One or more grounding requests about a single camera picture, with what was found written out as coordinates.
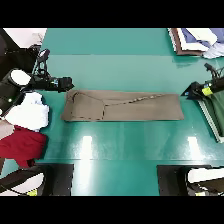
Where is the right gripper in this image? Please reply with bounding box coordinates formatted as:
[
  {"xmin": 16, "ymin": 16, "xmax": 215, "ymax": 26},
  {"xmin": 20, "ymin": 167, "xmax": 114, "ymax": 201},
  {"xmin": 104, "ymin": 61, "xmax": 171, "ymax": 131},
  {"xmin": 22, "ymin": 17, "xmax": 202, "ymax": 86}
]
[{"xmin": 180, "ymin": 81, "xmax": 205, "ymax": 101}]

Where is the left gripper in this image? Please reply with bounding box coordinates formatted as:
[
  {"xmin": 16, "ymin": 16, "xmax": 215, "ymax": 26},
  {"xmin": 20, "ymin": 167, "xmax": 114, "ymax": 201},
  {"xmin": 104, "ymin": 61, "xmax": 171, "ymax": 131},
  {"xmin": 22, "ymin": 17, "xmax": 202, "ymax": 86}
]
[{"xmin": 49, "ymin": 76, "xmax": 75, "ymax": 94}]

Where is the green garment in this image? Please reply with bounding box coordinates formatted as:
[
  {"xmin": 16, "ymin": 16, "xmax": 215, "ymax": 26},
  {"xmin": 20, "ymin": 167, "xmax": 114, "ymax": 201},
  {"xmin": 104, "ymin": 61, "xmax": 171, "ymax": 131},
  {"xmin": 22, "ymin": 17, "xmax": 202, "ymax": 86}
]
[{"xmin": 198, "ymin": 89, "xmax": 224, "ymax": 145}]

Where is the dark brown garment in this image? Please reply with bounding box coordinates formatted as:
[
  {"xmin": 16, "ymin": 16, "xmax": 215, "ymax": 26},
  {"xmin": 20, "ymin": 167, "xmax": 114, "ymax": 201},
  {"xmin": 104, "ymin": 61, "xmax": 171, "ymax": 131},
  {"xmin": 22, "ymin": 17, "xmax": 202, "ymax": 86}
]
[{"xmin": 170, "ymin": 27, "xmax": 210, "ymax": 57}]

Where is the white garment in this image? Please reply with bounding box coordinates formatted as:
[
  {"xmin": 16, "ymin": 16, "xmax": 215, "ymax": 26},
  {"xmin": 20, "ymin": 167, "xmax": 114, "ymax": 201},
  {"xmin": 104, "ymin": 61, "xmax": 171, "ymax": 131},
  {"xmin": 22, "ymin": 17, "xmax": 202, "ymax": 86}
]
[
  {"xmin": 4, "ymin": 91, "xmax": 51, "ymax": 132},
  {"xmin": 185, "ymin": 27, "xmax": 218, "ymax": 46}
]

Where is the pale blue garment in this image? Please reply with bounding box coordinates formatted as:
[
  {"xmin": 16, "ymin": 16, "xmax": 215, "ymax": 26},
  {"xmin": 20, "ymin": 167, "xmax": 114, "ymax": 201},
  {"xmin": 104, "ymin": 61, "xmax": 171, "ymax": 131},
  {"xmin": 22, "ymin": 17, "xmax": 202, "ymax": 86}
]
[{"xmin": 201, "ymin": 41, "xmax": 224, "ymax": 61}]

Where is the beige garment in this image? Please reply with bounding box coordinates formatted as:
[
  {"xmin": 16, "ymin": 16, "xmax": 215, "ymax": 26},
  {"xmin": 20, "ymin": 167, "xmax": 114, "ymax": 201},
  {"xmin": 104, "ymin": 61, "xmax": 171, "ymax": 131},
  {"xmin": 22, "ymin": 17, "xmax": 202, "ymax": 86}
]
[{"xmin": 0, "ymin": 119, "xmax": 15, "ymax": 141}]

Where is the red garment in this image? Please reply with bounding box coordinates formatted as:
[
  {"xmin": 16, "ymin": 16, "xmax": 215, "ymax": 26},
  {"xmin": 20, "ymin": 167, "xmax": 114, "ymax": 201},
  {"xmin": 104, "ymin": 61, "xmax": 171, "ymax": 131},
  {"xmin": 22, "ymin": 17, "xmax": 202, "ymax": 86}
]
[{"xmin": 0, "ymin": 125, "xmax": 49, "ymax": 169}]

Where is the black mounting plate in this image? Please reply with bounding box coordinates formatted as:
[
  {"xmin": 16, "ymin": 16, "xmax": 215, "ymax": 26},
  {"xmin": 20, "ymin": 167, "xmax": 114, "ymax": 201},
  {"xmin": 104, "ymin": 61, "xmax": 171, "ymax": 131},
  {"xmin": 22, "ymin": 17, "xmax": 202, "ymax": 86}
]
[
  {"xmin": 42, "ymin": 162, "xmax": 75, "ymax": 197},
  {"xmin": 156, "ymin": 164, "xmax": 188, "ymax": 197}
]

